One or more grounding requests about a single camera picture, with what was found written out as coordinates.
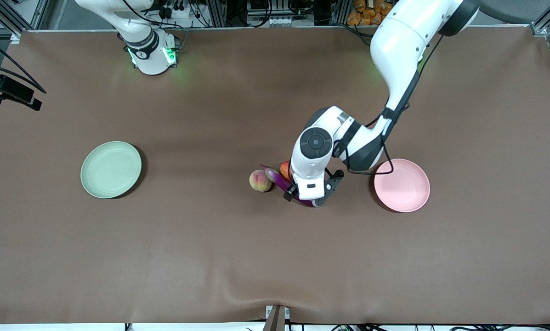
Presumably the purple toy eggplant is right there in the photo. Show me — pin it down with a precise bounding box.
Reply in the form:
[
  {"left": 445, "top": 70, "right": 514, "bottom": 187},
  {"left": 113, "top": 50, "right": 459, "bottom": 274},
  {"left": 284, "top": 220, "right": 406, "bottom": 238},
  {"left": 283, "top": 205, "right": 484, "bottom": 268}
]
[{"left": 261, "top": 164, "right": 318, "bottom": 208}]

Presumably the yellow pink toy peach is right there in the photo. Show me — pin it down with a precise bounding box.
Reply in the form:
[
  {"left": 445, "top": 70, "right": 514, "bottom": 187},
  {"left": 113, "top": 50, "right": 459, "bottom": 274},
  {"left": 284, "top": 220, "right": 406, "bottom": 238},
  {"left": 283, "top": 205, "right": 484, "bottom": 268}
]
[{"left": 249, "top": 170, "right": 273, "bottom": 193}]

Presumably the pale pink round plate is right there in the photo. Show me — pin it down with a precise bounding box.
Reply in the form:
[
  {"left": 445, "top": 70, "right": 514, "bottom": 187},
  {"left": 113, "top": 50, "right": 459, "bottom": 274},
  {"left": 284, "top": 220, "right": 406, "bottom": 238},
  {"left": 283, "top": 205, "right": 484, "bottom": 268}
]
[{"left": 374, "top": 159, "right": 431, "bottom": 213}]

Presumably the large table cover cloth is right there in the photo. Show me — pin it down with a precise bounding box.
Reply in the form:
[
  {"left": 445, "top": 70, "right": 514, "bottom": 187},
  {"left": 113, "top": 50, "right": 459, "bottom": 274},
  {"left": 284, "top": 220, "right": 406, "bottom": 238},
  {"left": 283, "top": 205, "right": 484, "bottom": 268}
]
[{"left": 0, "top": 28, "right": 550, "bottom": 325}]

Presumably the silver equipment rack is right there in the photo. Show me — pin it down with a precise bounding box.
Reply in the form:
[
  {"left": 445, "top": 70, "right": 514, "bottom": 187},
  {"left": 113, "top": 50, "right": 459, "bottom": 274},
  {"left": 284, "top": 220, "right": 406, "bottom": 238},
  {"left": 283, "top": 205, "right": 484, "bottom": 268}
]
[{"left": 246, "top": 0, "right": 299, "bottom": 28}]

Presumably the pile of orange packets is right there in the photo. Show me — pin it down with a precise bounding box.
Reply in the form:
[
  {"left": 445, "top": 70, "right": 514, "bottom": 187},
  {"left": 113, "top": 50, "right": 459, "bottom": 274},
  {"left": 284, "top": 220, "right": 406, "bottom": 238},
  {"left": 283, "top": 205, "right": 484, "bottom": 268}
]
[{"left": 346, "top": 0, "right": 396, "bottom": 26}]

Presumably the pale green round plate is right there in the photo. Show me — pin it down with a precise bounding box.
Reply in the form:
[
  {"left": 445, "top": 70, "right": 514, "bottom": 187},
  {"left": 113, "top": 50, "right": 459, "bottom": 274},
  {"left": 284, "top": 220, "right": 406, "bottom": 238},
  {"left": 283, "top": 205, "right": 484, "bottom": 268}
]
[{"left": 80, "top": 141, "right": 142, "bottom": 199}]

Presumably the white power strip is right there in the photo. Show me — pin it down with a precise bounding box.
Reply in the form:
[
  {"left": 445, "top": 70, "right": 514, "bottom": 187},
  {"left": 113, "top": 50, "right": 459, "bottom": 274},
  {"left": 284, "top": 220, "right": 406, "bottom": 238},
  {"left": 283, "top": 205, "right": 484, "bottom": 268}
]
[{"left": 159, "top": 0, "right": 189, "bottom": 20}]

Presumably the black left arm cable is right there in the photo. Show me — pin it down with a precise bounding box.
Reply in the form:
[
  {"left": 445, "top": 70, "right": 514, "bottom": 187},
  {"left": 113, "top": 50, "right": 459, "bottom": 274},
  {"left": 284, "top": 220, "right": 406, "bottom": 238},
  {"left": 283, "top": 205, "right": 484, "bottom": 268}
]
[{"left": 331, "top": 32, "right": 444, "bottom": 177}]

